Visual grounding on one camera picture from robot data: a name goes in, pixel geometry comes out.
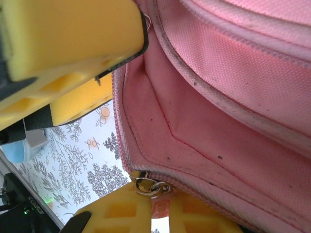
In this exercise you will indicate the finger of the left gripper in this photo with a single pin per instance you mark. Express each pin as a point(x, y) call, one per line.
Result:
point(73, 36)
point(80, 102)

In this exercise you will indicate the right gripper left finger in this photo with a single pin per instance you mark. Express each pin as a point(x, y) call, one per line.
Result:
point(116, 218)

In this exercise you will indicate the aluminium side rail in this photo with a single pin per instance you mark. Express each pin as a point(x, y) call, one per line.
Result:
point(14, 168)

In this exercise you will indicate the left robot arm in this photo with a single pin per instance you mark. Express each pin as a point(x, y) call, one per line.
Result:
point(14, 213)

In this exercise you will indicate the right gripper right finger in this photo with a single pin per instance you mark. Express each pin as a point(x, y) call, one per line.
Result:
point(194, 213)

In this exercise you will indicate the pink school backpack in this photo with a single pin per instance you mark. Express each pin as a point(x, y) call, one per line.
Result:
point(218, 97)

